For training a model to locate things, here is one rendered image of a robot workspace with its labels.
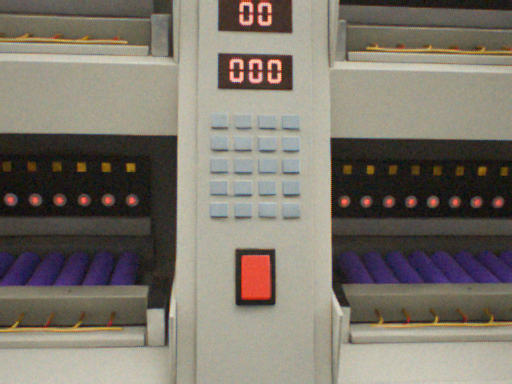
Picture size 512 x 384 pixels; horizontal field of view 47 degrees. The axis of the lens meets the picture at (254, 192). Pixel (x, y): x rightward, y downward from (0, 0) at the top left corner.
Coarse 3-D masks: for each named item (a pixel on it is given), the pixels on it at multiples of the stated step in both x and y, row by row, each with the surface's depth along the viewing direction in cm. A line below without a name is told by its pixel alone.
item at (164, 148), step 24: (168, 0) 57; (384, 24) 58; (0, 144) 54; (24, 144) 55; (48, 144) 55; (72, 144) 55; (96, 144) 55; (120, 144) 55; (144, 144) 56; (168, 144) 56; (336, 144) 57; (360, 144) 57; (384, 144) 57; (408, 144) 58; (432, 144) 58; (456, 144) 58; (480, 144) 58; (504, 144) 58; (168, 168) 56; (168, 192) 55; (168, 216) 55; (168, 240) 55
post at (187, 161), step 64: (192, 0) 37; (320, 0) 37; (192, 64) 36; (320, 64) 37; (192, 128) 36; (320, 128) 37; (192, 192) 36; (320, 192) 36; (192, 256) 35; (320, 256) 36; (192, 320) 35; (320, 320) 36
